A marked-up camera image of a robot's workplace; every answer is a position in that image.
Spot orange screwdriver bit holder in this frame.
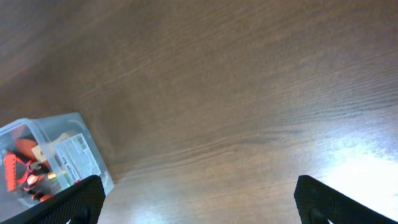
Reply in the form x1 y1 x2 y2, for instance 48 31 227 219
3 152 17 192

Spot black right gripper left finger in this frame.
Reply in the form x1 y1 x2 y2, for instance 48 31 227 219
2 175 106 224

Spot orange-black long-nose pliers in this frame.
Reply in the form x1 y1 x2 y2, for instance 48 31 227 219
20 173 55 202

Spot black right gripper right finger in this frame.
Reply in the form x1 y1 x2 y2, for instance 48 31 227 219
294 175 397 224

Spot clear plastic container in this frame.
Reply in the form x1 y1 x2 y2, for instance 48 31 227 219
1 113 114 221

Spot clear case of screwdrivers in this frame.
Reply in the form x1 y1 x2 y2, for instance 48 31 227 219
45 169 71 192

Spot small red-handled cutting pliers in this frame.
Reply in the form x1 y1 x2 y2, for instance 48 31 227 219
16 156 50 185

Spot orange scraper with wooden handle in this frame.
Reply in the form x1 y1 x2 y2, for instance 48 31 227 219
14 132 74 163

